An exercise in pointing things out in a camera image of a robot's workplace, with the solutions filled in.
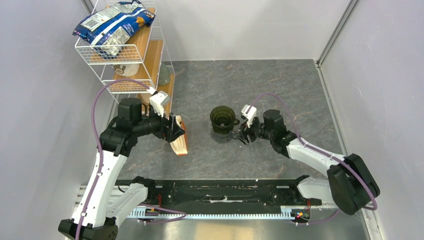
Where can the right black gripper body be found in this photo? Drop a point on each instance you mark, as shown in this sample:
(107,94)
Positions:
(256,130)

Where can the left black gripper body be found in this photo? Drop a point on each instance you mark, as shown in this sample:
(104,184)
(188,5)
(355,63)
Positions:
(161,130)

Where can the dark green coffee dripper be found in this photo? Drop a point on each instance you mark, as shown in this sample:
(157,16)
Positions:
(223,119)

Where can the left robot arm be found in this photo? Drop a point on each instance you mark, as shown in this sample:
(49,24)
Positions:
(96,218)

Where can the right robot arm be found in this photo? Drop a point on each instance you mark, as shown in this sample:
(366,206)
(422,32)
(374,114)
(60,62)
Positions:
(348,182)

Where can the clear glass coffee server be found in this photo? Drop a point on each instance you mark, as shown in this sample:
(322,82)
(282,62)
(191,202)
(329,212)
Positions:
(224,138)

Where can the grey green cone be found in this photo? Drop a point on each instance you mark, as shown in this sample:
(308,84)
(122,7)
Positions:
(164,76)

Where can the blue snack bag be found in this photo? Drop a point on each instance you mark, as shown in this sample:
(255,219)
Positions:
(107,30)

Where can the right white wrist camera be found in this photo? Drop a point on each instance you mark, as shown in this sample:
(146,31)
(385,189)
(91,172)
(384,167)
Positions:
(249,112)

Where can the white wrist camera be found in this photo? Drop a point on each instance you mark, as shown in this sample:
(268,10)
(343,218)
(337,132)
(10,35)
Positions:
(249,112)
(158,100)

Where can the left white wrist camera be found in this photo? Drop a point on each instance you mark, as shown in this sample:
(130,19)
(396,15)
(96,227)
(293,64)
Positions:
(158,100)

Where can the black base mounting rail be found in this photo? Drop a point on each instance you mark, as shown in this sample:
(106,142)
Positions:
(227,196)

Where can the white wire wooden shelf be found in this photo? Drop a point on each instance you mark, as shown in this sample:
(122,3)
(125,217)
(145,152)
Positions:
(146,48)

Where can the white cable duct strip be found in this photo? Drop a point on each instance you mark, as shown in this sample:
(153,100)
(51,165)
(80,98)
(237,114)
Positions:
(152,213)

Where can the aluminium corner frame post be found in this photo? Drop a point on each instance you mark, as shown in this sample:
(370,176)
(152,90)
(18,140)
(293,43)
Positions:
(352,4)

